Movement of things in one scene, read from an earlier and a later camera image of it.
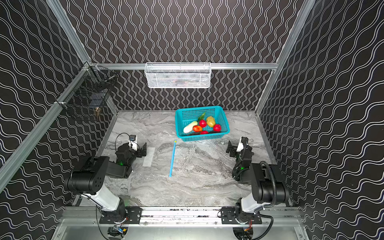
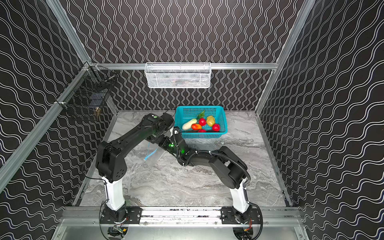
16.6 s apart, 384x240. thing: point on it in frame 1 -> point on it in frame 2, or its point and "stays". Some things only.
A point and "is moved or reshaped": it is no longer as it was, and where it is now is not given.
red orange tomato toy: x=197 y=128 stays
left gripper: x=139 y=151 -> x=155 y=139
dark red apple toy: x=202 y=123 stays
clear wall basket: x=177 y=75 stays
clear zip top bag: x=175 y=159 is moved or reshaped
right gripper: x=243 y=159 -> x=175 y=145
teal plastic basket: x=184 y=116 stays
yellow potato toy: x=210 y=121 stays
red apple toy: x=217 y=127 stays
